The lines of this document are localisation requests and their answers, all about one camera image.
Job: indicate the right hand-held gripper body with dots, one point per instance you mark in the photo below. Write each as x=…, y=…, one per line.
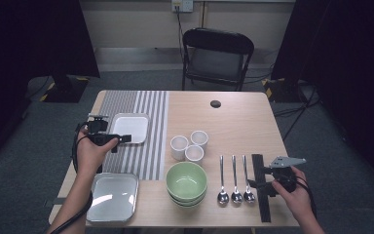
x=285, y=178

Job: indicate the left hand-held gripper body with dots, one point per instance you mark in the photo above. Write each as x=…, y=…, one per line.
x=99, y=130

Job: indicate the white rectangular tray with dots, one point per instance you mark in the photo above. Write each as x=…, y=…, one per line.
x=131, y=128
x=113, y=198

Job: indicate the steel spoon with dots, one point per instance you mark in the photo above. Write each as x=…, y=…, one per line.
x=236, y=196
x=223, y=196
x=248, y=196

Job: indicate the row of black chopsticks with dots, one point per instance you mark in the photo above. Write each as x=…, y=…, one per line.
x=265, y=208

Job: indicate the white ribbed cup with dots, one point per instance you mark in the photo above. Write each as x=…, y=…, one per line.
x=179, y=146
x=199, y=138
x=194, y=154

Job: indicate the person's left hand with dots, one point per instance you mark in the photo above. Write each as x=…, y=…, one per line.
x=92, y=156

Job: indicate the person's right hand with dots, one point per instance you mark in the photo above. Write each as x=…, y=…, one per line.
x=297, y=201

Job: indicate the grey striped placemat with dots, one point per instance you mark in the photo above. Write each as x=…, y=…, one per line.
x=156, y=130

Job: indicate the black stand base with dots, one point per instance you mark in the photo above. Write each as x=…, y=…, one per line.
x=282, y=92
x=63, y=92

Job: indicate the black curtain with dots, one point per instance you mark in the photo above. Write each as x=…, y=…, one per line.
x=354, y=48
x=29, y=32

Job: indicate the black folding chair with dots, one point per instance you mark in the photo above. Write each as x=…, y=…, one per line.
x=217, y=39

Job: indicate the white wall socket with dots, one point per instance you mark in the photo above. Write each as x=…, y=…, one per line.
x=182, y=6

